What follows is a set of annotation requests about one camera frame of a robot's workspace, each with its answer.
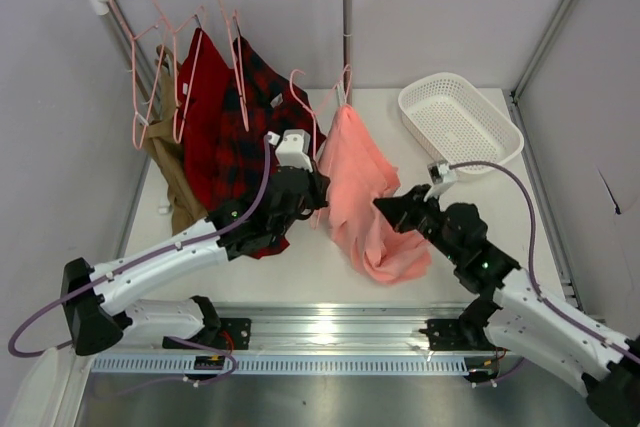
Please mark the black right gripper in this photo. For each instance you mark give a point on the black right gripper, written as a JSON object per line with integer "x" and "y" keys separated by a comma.
{"x": 417, "y": 212}

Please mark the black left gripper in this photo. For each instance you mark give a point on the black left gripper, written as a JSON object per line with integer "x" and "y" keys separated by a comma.
{"x": 310, "y": 187}

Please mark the pink skirt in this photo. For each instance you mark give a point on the pink skirt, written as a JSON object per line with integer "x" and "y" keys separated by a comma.
{"x": 359, "y": 173}

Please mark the pink wire hanger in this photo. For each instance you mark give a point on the pink wire hanger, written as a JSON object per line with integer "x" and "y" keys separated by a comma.
{"x": 235, "y": 44}
{"x": 142, "y": 99}
{"x": 175, "y": 57}
{"x": 342, "y": 89}

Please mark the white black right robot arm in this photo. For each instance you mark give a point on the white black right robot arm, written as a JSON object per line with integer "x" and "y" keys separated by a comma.
{"x": 509, "y": 312}

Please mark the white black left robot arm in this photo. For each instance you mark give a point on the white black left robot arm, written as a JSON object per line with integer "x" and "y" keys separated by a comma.
{"x": 104, "y": 303}

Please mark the red black plaid skirt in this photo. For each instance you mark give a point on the red black plaid skirt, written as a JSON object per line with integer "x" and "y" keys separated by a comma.
{"x": 245, "y": 162}

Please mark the plain red skirt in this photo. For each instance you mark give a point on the plain red skirt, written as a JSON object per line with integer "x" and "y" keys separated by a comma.
{"x": 202, "y": 82}

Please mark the white perforated plastic basket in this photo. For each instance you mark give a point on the white perforated plastic basket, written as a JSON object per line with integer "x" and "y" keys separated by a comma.
{"x": 454, "y": 122}

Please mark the tan brown garment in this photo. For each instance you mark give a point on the tan brown garment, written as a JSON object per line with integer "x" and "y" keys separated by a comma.
{"x": 168, "y": 155}

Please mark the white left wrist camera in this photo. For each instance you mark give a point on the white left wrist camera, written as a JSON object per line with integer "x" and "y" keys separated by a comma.
{"x": 292, "y": 148}

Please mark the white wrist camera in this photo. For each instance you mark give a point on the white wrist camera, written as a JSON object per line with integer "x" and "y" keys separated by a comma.
{"x": 292, "y": 148}
{"x": 442, "y": 178}

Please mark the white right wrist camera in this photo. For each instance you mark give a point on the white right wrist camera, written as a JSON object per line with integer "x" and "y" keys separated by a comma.
{"x": 442, "y": 178}

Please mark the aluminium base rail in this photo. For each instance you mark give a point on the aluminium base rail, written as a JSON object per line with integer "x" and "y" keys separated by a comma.
{"x": 326, "y": 329}

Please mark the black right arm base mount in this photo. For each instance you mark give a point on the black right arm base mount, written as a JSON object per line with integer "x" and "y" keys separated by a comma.
{"x": 480, "y": 327}

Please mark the white slotted cable duct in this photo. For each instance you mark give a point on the white slotted cable duct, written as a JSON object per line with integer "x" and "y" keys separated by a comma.
{"x": 263, "y": 364}

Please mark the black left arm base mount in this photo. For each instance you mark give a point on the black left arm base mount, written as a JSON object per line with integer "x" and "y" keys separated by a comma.
{"x": 224, "y": 333}

